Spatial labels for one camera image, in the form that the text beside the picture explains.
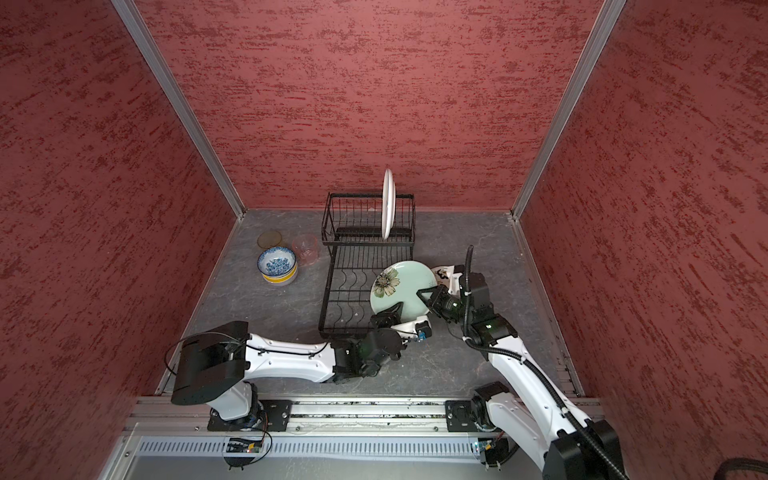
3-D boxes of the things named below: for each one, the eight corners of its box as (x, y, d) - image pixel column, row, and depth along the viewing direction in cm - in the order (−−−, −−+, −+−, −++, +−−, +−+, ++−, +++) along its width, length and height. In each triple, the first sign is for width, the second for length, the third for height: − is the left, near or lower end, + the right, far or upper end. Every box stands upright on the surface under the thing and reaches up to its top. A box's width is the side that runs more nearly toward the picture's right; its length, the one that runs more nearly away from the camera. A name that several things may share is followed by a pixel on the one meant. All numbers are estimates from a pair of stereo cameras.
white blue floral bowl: (265, 284, 101) (254, 267, 93) (271, 264, 107) (261, 246, 99) (296, 284, 102) (288, 267, 93) (301, 264, 107) (294, 246, 99)
